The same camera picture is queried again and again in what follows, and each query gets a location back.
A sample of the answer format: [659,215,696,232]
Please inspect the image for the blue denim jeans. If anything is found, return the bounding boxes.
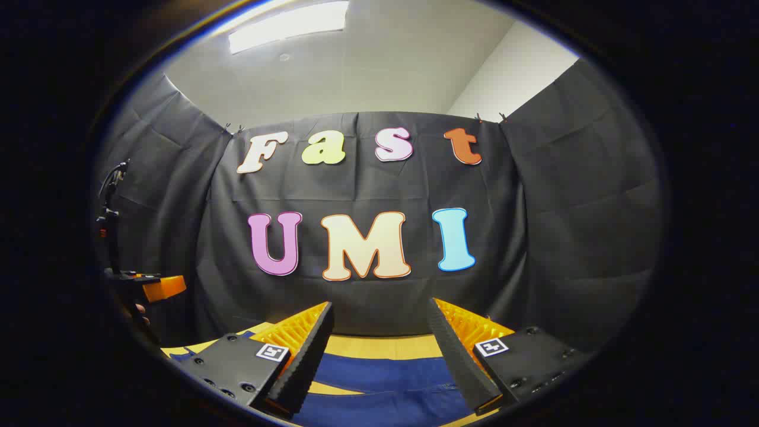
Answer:
[169,331,496,427]

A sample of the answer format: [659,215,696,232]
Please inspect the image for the rectangular ceiling light panel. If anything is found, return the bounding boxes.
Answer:
[228,0,350,55]

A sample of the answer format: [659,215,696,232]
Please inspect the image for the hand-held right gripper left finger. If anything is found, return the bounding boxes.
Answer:
[177,301,334,419]

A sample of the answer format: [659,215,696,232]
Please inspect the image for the black backdrop cloth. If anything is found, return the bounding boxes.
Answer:
[95,58,668,356]

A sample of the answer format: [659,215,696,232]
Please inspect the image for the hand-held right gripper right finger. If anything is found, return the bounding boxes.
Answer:
[428,298,588,416]

